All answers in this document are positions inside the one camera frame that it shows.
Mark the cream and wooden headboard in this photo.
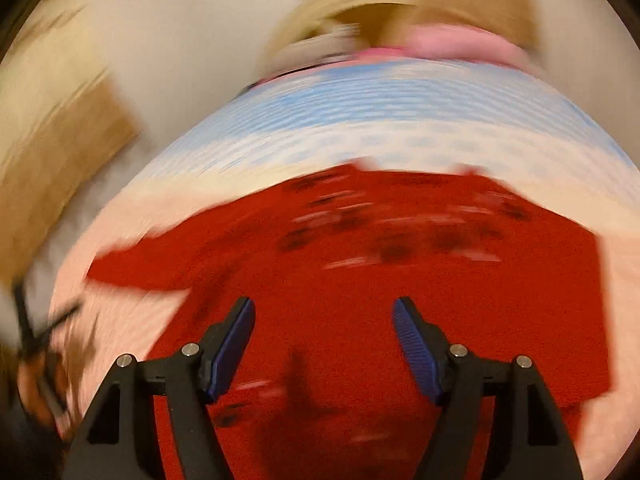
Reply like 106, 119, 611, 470
270, 0, 418, 73

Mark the bed with dotted sheet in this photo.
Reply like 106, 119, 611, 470
47, 57, 640, 480

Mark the red knitted sweater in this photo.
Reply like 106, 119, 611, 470
87, 160, 613, 480

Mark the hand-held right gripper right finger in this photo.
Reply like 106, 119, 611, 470
391, 296, 583, 480

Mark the pink pillow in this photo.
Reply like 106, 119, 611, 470
400, 27, 532, 68

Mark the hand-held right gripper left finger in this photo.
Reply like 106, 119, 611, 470
62, 296, 257, 480

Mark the beige patterned curtain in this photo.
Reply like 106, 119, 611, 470
415, 0, 540, 46
0, 0, 142, 286

